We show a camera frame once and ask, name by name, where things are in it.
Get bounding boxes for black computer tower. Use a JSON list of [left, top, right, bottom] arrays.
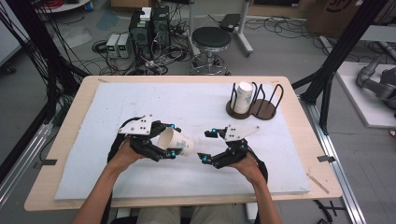
[[128, 8, 154, 61], [151, 5, 172, 59]]

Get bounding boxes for white platform board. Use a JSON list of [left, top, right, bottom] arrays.
[[335, 61, 396, 130]]

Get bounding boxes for person's right hand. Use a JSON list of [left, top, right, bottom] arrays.
[[229, 153, 266, 188]]

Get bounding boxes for black tape piece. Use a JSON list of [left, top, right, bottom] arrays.
[[317, 154, 337, 163], [33, 159, 59, 170]]

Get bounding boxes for black flat device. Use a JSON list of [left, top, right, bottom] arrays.
[[219, 13, 242, 33]]

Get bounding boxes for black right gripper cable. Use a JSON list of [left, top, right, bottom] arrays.
[[247, 148, 269, 224]]

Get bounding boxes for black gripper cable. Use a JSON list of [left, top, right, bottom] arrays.
[[247, 148, 269, 224], [100, 115, 147, 224]]

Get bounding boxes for aluminium floor rail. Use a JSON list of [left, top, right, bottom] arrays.
[[0, 121, 54, 209], [298, 94, 368, 224]]

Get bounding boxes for single paper cup green print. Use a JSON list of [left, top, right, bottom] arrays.
[[156, 126, 195, 158]]

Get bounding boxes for black metal frame post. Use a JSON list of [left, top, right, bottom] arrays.
[[291, 0, 390, 135]]

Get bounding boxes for black metal frame with cables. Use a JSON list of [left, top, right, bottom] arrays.
[[0, 0, 90, 185]]

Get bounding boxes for grey bench power supply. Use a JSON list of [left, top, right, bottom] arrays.
[[117, 33, 132, 60], [106, 33, 121, 60]]

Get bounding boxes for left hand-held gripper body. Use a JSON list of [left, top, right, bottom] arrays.
[[118, 114, 166, 162]]

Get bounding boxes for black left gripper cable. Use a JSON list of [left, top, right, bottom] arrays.
[[100, 115, 147, 224]]

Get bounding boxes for person's left hand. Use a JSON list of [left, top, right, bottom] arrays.
[[108, 139, 148, 173]]

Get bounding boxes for white metal stand leg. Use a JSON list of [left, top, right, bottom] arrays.
[[237, 0, 255, 58]]

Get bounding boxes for white round table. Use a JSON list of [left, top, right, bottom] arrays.
[[33, 0, 92, 14]]

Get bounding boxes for dark wooden wire cup holder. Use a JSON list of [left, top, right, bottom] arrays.
[[225, 81, 285, 121]]

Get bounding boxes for brown cardboard box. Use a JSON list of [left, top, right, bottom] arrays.
[[305, 0, 376, 39]]

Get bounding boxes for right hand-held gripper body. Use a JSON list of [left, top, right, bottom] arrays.
[[213, 124, 262, 170]]

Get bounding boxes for person's beige pants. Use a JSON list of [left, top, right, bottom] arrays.
[[135, 203, 236, 224]]

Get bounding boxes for white box on computer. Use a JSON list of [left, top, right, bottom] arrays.
[[139, 7, 153, 22]]

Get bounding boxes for tangle of floor cables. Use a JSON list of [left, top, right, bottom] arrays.
[[91, 38, 195, 77]]

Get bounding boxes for white foam mat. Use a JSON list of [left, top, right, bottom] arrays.
[[53, 82, 312, 201]]

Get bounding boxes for black round stool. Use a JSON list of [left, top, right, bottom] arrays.
[[189, 26, 233, 77]]

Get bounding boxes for stack of white paper cups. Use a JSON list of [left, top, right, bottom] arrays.
[[233, 80, 255, 115]]

